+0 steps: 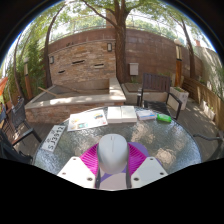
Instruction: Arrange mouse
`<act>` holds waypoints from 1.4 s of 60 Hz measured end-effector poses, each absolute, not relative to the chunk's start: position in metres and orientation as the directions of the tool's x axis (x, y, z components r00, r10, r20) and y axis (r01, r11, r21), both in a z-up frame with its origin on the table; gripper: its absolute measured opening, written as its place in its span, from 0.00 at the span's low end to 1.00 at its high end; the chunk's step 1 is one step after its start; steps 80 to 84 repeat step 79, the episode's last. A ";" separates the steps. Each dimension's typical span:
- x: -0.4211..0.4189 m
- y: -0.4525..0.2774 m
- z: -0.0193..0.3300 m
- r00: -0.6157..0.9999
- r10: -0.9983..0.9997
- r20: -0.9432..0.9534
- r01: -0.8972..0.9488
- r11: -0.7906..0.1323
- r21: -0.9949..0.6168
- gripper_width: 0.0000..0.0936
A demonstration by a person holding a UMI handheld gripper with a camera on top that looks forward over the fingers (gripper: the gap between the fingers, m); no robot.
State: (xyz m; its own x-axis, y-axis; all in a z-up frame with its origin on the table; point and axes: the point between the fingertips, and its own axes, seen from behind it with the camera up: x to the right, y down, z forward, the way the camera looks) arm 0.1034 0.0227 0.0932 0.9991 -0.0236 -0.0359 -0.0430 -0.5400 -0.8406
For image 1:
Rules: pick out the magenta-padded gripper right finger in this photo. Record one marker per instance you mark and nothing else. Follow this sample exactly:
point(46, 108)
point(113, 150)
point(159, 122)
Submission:
point(148, 171)

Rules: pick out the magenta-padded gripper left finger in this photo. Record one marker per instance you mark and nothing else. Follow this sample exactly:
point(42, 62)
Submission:
point(77, 171)

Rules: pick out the white computer mouse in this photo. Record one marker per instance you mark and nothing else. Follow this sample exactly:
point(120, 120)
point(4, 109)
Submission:
point(112, 153)

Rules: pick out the purple paw-shaped mouse pad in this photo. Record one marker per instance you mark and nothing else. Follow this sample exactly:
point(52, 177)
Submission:
point(113, 181)

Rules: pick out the white number plate card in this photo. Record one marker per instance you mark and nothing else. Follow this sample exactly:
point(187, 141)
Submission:
point(53, 137)

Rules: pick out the colourful printed magazine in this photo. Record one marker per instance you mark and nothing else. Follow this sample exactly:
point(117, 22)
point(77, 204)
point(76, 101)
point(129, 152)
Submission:
point(87, 120)

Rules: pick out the small green packet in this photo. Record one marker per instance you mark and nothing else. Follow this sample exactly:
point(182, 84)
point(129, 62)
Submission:
point(164, 117)

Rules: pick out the small white box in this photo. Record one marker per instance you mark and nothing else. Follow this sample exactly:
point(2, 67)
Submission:
point(146, 115)

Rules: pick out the white open book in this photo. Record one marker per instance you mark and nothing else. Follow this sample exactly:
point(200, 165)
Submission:
point(121, 114)

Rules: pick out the stone raised garden bed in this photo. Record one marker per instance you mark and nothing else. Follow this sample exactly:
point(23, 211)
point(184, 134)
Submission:
point(73, 101)

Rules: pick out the black mesh patio chair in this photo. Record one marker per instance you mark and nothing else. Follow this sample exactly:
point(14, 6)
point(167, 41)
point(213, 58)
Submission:
point(18, 115)

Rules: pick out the white square planter box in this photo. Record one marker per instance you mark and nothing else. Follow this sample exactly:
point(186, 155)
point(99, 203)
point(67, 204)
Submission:
point(180, 96)

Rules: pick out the dark slat-back patio chair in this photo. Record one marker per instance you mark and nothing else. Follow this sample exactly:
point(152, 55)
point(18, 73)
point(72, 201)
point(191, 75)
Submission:
point(156, 83)

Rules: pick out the brown tree trunk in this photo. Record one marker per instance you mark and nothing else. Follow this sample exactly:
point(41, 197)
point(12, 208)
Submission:
point(120, 50)

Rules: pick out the grey wall utility box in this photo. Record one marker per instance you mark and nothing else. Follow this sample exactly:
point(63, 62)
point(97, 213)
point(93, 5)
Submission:
point(133, 68)

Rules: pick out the black wall lamp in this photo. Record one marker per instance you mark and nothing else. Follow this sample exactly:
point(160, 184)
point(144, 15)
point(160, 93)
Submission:
point(109, 47)
point(51, 59)

